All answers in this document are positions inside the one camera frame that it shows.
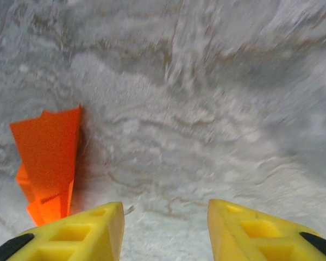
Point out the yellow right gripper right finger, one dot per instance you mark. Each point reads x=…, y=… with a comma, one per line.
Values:
x=247, y=239

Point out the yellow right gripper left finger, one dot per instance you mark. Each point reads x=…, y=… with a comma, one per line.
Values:
x=97, y=239

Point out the orange paper sheet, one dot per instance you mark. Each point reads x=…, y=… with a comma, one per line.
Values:
x=49, y=152

